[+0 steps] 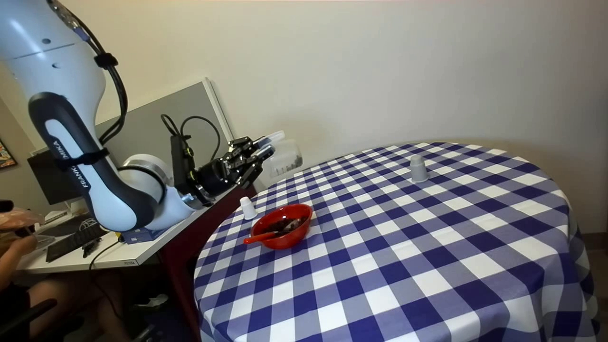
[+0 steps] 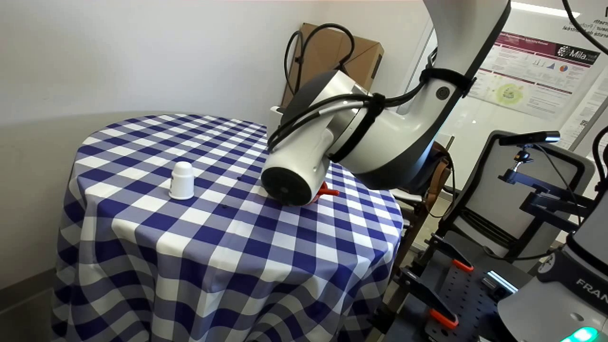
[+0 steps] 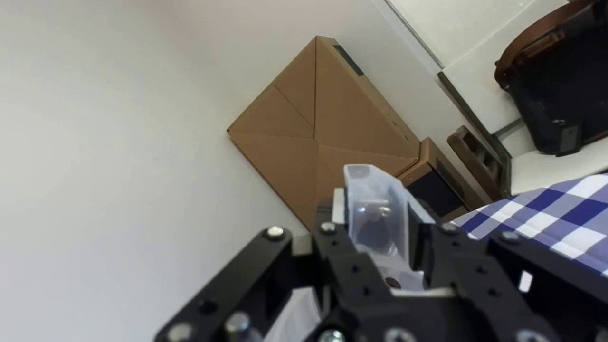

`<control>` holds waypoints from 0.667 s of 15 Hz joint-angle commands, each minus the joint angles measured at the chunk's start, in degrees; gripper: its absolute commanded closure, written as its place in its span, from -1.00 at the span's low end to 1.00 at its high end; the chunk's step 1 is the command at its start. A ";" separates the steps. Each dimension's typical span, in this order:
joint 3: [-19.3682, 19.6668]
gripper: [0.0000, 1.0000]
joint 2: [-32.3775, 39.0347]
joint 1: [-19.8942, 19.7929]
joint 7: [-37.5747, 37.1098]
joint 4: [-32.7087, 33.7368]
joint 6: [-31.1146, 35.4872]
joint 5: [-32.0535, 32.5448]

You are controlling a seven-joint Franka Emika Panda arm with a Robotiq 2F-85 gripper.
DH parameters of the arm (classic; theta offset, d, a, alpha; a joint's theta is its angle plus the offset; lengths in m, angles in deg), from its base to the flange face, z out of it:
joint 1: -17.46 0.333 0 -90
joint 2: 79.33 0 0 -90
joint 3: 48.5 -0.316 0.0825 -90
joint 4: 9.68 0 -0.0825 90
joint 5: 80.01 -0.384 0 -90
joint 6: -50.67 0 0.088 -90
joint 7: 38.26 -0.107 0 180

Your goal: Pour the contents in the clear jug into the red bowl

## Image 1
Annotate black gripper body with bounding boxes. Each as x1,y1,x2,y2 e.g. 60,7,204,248
194,142,253,191

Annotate person right forearm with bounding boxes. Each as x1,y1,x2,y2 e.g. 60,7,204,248
0,243,31,292

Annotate dark brown bowl contents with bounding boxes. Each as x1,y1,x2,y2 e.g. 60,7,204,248
269,216,307,235

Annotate red bowl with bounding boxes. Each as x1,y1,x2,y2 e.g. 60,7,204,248
250,201,316,250

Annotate person right hand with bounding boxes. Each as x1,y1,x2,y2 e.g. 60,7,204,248
10,229,42,256

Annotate person left hand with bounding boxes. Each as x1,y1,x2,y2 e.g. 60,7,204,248
0,207,41,233

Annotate small white plastic cup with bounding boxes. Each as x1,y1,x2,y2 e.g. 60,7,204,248
238,193,259,222

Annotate grey partition panel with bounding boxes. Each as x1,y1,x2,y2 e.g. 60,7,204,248
94,77,251,191

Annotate blue box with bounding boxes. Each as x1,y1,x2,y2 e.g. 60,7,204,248
122,226,158,245

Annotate white office desk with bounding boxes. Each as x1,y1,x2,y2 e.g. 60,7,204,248
18,182,259,275

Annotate small clear plastic cup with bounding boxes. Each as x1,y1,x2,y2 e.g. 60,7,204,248
409,153,430,186

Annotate black keyboard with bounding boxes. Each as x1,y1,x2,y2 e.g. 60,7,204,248
44,220,107,262

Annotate black computer monitor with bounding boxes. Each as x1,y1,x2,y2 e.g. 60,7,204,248
27,148,88,205

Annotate blue white checkered tablecloth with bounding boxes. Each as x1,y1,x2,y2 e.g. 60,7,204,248
193,138,601,342

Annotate black chair armrest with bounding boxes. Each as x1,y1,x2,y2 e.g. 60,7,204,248
0,296,60,338

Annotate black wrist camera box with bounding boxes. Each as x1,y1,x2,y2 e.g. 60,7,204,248
170,131,198,191

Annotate small framed wall picture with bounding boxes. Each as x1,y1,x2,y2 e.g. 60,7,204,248
0,138,20,171

